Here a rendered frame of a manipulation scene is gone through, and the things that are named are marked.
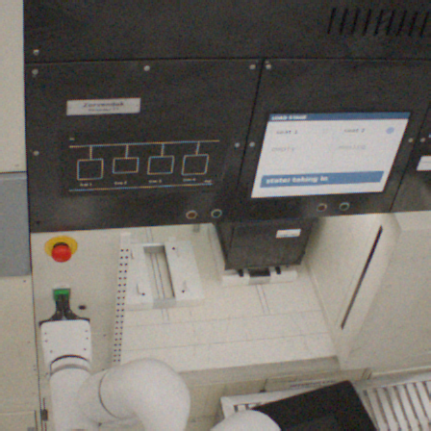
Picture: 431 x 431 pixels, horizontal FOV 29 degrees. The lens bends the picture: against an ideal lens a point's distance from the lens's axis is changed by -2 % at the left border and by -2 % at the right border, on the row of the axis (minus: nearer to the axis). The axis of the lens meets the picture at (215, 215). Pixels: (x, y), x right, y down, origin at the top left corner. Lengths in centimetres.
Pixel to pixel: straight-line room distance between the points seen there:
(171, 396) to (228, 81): 54
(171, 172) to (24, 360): 65
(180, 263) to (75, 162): 82
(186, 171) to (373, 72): 39
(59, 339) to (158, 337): 50
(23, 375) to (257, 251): 68
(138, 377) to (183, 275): 100
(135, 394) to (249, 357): 91
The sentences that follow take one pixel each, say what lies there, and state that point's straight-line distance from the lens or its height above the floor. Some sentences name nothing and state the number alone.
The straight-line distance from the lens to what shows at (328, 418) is 220.
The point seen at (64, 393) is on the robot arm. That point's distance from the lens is 160.
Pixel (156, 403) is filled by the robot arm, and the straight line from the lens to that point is 124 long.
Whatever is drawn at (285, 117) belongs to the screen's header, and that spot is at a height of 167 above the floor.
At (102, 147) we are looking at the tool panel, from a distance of 149.
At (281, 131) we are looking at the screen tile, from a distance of 154.
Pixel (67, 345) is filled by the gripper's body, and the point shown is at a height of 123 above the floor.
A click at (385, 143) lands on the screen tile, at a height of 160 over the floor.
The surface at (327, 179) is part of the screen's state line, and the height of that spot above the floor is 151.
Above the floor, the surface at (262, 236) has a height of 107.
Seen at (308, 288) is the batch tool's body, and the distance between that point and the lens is 231.
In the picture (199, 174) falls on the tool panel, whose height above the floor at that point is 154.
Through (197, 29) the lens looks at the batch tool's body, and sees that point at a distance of 136.
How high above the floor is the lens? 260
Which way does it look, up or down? 45 degrees down
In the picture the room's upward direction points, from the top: 11 degrees clockwise
